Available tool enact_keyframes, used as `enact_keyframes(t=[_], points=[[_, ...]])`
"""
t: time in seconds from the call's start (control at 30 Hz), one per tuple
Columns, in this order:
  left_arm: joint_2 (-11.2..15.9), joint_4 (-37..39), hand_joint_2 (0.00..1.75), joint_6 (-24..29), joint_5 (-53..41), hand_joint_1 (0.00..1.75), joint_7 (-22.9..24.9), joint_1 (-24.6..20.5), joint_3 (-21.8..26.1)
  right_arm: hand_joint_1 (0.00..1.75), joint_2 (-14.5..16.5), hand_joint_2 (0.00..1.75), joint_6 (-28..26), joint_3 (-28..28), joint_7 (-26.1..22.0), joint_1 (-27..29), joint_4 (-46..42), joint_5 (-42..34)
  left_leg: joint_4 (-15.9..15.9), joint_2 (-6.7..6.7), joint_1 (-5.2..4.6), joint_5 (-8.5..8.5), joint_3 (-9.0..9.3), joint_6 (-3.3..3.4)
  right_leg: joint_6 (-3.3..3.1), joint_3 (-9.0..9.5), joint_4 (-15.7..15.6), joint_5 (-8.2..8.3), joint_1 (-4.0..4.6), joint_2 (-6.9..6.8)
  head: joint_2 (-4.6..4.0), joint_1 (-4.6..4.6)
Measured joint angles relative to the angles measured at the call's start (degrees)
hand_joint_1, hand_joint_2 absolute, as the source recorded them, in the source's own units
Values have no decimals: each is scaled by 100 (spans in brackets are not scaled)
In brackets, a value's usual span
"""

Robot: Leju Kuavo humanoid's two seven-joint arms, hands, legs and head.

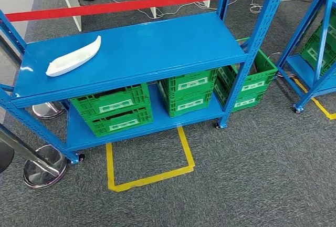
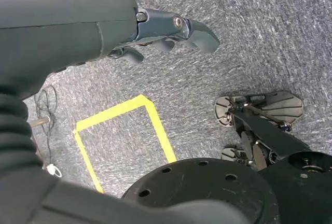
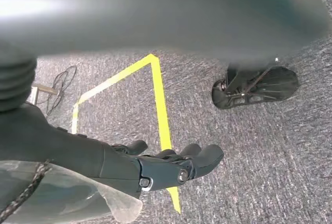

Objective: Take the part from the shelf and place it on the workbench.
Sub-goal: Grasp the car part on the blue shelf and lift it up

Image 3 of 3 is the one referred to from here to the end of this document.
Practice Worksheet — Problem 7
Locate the yellow floor tape outline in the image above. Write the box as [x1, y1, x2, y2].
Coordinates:
[71, 53, 182, 215]

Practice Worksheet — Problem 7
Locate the translucent plastic cover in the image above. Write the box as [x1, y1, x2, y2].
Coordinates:
[0, 160, 143, 224]

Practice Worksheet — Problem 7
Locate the braided black cable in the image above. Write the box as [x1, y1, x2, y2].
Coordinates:
[0, 160, 51, 224]

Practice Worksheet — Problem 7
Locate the metal frame bar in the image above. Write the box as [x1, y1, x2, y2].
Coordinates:
[26, 83, 60, 106]

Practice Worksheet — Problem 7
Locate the thin black floor cable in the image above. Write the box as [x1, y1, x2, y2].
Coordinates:
[36, 65, 78, 117]

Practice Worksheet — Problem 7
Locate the black robot right foot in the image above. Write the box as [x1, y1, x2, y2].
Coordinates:
[211, 59, 300, 110]

